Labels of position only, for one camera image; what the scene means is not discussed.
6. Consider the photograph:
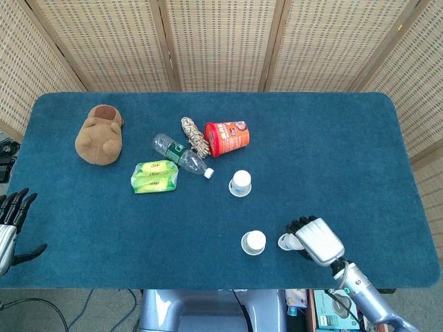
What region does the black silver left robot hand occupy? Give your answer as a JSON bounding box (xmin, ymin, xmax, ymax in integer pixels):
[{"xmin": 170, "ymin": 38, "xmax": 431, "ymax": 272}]
[{"xmin": 0, "ymin": 188, "xmax": 48, "ymax": 276}]

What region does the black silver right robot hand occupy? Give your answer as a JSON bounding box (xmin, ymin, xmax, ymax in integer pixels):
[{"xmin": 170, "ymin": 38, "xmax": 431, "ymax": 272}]
[{"xmin": 286, "ymin": 216, "xmax": 346, "ymax": 267}]

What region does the white floral paper cup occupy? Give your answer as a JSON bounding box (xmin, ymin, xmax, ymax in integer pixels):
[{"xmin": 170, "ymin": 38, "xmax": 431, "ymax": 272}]
[
  {"xmin": 278, "ymin": 233, "xmax": 305, "ymax": 250},
  {"xmin": 240, "ymin": 230, "xmax": 267, "ymax": 256},
  {"xmin": 228, "ymin": 169, "xmax": 253, "ymax": 198}
]

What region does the white printed package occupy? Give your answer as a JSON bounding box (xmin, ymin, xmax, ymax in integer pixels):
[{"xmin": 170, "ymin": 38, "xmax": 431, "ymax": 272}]
[{"xmin": 285, "ymin": 289, "xmax": 309, "ymax": 308}]

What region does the brown storage crate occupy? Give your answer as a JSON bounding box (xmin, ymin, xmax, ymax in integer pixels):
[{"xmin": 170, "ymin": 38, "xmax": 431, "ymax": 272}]
[{"xmin": 306, "ymin": 289, "xmax": 392, "ymax": 332}]

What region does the teal product box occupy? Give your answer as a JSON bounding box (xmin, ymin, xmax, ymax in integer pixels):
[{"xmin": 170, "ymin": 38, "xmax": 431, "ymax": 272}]
[{"xmin": 313, "ymin": 289, "xmax": 361, "ymax": 329}]

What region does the black electronic equipment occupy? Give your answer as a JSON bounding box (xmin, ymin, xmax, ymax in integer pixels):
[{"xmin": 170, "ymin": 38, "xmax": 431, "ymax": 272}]
[{"xmin": 0, "ymin": 136, "xmax": 20, "ymax": 184}]

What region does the blue felt table mat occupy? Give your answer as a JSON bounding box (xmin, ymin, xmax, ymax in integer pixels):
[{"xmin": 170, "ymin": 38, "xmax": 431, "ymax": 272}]
[{"xmin": 0, "ymin": 91, "xmax": 435, "ymax": 291}]

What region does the orange instant noodle cup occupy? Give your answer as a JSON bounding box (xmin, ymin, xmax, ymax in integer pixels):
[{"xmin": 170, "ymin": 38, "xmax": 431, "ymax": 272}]
[{"xmin": 204, "ymin": 120, "xmax": 251, "ymax": 158}]

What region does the brown plush toy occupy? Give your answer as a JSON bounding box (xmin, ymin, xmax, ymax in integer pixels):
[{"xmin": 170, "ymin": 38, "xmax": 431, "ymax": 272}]
[{"xmin": 75, "ymin": 104, "xmax": 125, "ymax": 165}]

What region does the grey robot torso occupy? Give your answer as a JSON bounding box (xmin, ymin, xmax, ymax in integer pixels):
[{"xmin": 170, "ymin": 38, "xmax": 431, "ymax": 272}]
[{"xmin": 137, "ymin": 288, "xmax": 288, "ymax": 332}]

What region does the green tissue pack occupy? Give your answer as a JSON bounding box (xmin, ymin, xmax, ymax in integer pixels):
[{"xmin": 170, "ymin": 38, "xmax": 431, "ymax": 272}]
[{"xmin": 130, "ymin": 160, "xmax": 179, "ymax": 195}]

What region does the clear plastic bottle green label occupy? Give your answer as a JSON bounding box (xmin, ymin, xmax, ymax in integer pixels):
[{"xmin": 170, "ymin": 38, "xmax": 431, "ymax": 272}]
[{"xmin": 151, "ymin": 133, "xmax": 215, "ymax": 180}]

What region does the woven folding screen panel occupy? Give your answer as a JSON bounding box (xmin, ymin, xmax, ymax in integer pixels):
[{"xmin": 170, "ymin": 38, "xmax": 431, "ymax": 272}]
[
  {"xmin": 0, "ymin": 0, "xmax": 87, "ymax": 142},
  {"xmin": 157, "ymin": 0, "xmax": 287, "ymax": 93},
  {"xmin": 264, "ymin": 0, "xmax": 430, "ymax": 93},
  {"xmin": 17, "ymin": 0, "xmax": 181, "ymax": 93},
  {"xmin": 349, "ymin": 0, "xmax": 443, "ymax": 257}
]

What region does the black floor cable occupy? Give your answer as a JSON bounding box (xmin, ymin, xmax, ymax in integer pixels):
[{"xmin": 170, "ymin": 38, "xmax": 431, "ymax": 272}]
[{"xmin": 0, "ymin": 297, "xmax": 70, "ymax": 332}]

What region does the blue floor cable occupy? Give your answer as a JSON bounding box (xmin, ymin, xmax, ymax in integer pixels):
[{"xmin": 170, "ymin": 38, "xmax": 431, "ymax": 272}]
[{"xmin": 65, "ymin": 289, "xmax": 95, "ymax": 332}]

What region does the black torso cable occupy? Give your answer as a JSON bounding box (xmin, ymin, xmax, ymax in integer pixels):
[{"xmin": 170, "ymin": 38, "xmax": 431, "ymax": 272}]
[{"xmin": 230, "ymin": 289, "xmax": 251, "ymax": 332}]

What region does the braided rope bundle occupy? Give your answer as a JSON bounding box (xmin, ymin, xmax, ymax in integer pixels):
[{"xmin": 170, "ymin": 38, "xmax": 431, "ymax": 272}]
[{"xmin": 181, "ymin": 116, "xmax": 210, "ymax": 159}]

